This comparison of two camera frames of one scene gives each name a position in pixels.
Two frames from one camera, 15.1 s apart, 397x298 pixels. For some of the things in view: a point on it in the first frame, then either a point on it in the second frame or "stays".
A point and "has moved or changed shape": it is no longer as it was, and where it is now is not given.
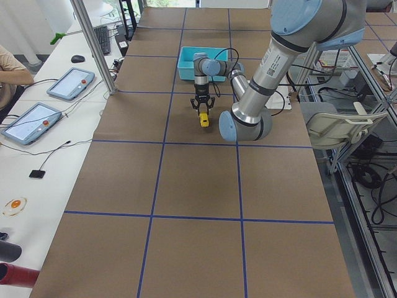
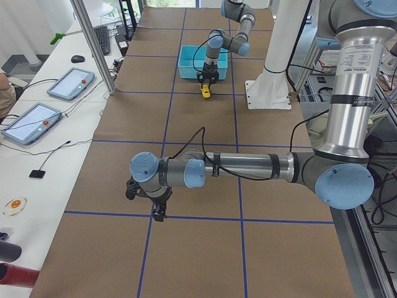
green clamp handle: [57, 36] stays
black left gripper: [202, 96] to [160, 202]
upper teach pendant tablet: [71, 85] stays
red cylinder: [11, 274] stays
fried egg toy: [14, 207] stays
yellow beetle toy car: [204, 119] has moved or changed shape
